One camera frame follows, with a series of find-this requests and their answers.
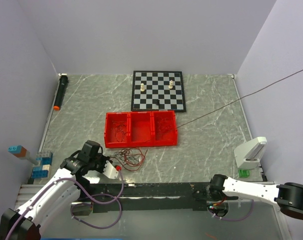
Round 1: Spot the red cable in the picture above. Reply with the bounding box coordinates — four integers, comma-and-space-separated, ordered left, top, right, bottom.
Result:
156, 117, 176, 137

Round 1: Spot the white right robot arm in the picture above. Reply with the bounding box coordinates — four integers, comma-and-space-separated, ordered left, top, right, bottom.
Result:
209, 174, 303, 220

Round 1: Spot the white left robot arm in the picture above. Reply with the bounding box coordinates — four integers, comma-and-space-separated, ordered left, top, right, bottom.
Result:
0, 140, 119, 240

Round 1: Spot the grey and blue toy block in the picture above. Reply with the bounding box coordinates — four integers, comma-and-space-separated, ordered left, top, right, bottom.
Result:
36, 150, 53, 166

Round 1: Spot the red three-compartment plastic tray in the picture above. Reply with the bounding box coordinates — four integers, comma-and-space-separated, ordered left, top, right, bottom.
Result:
104, 110, 178, 149

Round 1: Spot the blue and brown toy block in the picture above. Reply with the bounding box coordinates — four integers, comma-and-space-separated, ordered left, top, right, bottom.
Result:
8, 145, 27, 159

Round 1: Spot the white chess piece left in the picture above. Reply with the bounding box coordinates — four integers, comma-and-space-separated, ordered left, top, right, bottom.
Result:
140, 83, 145, 92

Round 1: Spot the white chess piece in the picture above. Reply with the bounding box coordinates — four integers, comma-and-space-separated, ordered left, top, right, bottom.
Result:
140, 83, 145, 92
168, 80, 174, 89

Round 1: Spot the black marker with orange cap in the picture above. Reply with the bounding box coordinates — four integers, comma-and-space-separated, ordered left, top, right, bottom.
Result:
53, 75, 69, 111

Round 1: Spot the black and grey chessboard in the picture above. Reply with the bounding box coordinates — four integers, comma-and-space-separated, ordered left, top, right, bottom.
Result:
131, 70, 187, 113

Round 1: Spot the white chess piece right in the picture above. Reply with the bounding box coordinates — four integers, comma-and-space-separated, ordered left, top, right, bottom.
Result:
168, 80, 174, 89

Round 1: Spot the green small toy block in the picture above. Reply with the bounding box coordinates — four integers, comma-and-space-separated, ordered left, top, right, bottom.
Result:
238, 169, 250, 178

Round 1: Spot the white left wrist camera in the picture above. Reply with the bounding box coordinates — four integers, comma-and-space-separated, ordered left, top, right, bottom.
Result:
102, 160, 122, 180

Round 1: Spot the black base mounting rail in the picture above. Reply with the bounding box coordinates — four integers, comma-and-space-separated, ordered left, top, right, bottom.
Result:
72, 182, 224, 213

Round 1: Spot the purple robot cable left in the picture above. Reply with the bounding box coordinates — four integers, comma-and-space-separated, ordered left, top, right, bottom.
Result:
3, 171, 125, 240

